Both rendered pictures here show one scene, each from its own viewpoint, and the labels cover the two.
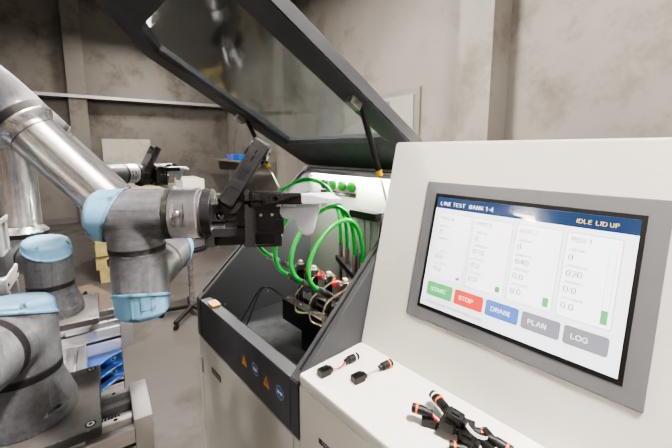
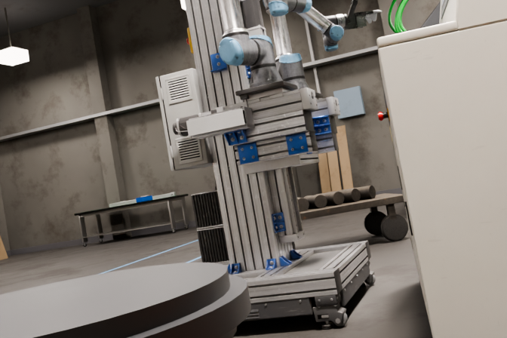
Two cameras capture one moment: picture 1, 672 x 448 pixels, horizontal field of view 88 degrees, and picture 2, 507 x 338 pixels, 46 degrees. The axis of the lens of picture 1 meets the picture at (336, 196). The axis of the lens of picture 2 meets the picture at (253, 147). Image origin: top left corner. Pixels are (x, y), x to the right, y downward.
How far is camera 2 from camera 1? 2.04 m
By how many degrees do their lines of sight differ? 55
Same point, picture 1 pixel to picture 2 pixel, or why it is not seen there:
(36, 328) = (262, 44)
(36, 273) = (284, 69)
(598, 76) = not seen: outside the picture
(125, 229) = not seen: outside the picture
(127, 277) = not seen: outside the picture
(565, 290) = not seen: outside the picture
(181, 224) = not seen: outside the picture
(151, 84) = not seen: hidden behind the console
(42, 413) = (266, 78)
